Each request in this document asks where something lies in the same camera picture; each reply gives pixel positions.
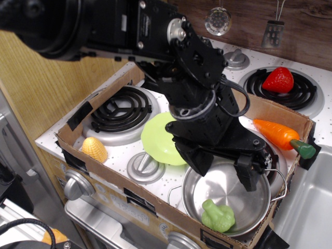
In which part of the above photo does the orange object bottom left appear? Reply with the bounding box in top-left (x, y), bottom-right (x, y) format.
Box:
top-left (41, 228), bottom-right (68, 245)

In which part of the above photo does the grey toy sink basin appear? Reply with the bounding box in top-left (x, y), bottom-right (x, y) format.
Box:
top-left (273, 145), bottom-right (331, 248)

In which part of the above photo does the silver oven knob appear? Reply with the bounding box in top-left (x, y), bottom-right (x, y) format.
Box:
top-left (167, 231), bottom-right (201, 249)
top-left (64, 170), bottom-right (95, 201)

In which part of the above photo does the silver stovetop knob front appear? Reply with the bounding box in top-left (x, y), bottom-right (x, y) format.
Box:
top-left (127, 152), bottom-right (165, 184)

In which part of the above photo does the front left black burner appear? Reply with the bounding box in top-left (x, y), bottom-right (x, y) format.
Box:
top-left (82, 86), bottom-right (160, 146)

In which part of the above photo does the black braided cable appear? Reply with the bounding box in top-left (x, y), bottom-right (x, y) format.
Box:
top-left (0, 218), bottom-right (57, 249)

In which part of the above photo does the green toy broccoli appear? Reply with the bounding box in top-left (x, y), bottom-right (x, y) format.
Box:
top-left (201, 199), bottom-right (236, 233)

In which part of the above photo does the hanging silver skimmer ladle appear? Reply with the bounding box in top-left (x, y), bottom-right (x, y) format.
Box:
top-left (204, 1), bottom-right (232, 36)

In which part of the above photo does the back right black burner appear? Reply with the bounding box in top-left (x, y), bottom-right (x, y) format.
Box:
top-left (239, 67), bottom-right (325, 118)

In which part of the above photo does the silver oven door handle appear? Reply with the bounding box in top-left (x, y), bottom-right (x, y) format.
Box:
top-left (64, 199), bottom-right (168, 248)

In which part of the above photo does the silver oven knob left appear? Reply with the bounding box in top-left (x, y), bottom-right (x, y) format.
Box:
top-left (64, 170), bottom-right (95, 201)

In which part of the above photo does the silver oven knob right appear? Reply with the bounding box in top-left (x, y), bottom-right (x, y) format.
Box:
top-left (167, 231), bottom-right (201, 249)

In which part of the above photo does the brown cardboard fence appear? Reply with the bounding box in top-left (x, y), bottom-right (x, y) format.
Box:
top-left (54, 62), bottom-right (322, 249)

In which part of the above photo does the front right black burner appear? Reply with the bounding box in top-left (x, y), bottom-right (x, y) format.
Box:
top-left (250, 129), bottom-right (288, 198)

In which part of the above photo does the black burner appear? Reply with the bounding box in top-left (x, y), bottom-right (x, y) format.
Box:
top-left (250, 129), bottom-right (288, 198)
top-left (239, 67), bottom-right (325, 118)
top-left (82, 86), bottom-right (160, 146)

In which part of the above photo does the yellow toy corn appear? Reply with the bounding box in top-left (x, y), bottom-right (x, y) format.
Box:
top-left (81, 137), bottom-right (108, 163)

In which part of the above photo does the orange toy carrot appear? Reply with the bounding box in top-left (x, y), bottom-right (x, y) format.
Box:
top-left (253, 119), bottom-right (316, 159)

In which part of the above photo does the red toy strawberry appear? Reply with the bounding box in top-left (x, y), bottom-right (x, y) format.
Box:
top-left (262, 67), bottom-right (294, 93)

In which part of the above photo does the silver metal pot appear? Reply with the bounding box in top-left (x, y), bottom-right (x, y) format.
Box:
top-left (179, 157), bottom-right (285, 237)

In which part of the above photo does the silver stovetop knob back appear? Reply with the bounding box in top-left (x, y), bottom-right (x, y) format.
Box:
top-left (224, 49), bottom-right (250, 71)

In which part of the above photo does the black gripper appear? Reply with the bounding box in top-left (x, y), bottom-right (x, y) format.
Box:
top-left (157, 76), bottom-right (267, 191)

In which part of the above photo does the light green plastic plate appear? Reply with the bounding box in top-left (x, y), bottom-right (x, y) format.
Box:
top-left (141, 112), bottom-right (186, 166)

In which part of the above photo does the silver stovetop knob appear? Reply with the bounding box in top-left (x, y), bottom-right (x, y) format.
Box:
top-left (127, 152), bottom-right (165, 184)
top-left (224, 49), bottom-right (250, 71)

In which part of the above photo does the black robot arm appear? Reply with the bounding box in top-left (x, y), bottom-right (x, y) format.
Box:
top-left (1, 1), bottom-right (266, 191)

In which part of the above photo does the hanging silver slotted spatula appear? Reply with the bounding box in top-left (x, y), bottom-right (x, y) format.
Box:
top-left (261, 1), bottom-right (285, 49)

